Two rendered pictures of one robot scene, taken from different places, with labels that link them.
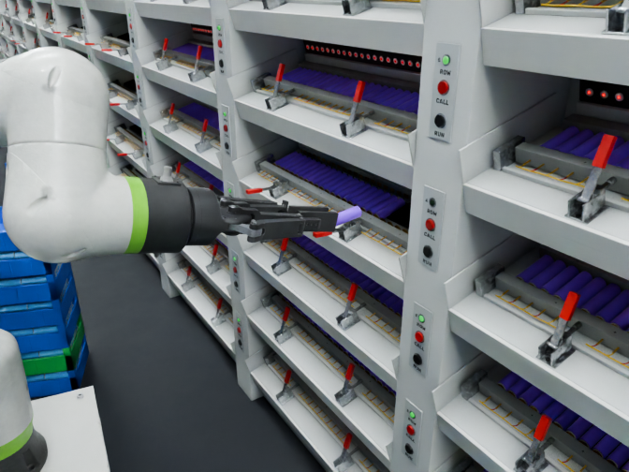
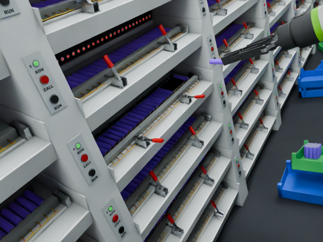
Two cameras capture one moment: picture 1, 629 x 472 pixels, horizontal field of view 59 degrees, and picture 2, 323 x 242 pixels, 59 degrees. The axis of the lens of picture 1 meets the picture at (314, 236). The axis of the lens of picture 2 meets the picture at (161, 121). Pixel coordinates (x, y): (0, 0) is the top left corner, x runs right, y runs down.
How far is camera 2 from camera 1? 1.52 m
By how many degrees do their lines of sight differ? 92
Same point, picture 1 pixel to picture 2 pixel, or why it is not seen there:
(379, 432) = (219, 165)
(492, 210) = (217, 28)
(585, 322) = (220, 49)
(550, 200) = (217, 17)
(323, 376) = (200, 197)
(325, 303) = (187, 158)
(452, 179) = (210, 27)
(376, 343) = (206, 133)
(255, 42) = not seen: hidden behind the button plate
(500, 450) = (236, 99)
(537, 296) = not seen: hidden behind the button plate
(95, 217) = not seen: outside the picture
